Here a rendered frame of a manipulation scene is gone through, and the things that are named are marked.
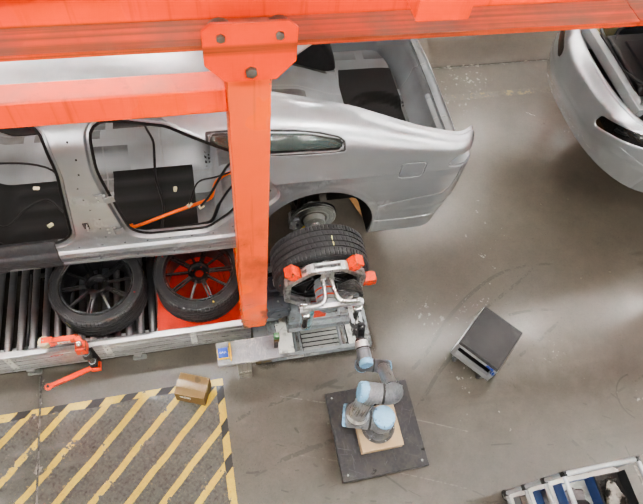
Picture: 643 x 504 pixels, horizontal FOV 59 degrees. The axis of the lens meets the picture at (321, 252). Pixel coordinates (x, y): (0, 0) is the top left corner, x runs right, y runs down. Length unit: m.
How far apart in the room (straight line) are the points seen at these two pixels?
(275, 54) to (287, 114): 1.33
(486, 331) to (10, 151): 3.71
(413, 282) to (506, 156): 1.81
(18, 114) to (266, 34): 0.93
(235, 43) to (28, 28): 0.63
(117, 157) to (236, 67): 2.57
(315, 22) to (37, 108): 1.00
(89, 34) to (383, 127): 1.92
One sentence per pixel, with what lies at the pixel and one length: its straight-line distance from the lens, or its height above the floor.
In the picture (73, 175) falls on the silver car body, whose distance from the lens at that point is 3.40.
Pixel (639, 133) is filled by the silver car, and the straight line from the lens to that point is 4.90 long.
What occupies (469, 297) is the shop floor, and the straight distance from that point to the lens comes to 4.99.
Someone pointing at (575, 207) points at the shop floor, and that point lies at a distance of 5.95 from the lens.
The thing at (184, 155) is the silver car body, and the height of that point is 0.87.
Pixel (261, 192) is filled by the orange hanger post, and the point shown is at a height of 2.12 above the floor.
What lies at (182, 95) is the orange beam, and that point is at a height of 2.72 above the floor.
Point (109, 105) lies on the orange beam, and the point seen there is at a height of 2.69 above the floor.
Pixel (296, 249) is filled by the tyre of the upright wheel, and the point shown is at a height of 1.12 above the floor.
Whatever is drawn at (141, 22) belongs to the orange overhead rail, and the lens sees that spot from 2.01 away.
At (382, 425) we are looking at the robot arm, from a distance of 3.76.
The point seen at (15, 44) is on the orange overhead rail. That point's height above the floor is 3.00.
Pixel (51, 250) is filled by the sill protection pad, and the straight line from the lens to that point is 4.01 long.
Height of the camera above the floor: 4.23
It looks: 60 degrees down
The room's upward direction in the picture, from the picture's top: 10 degrees clockwise
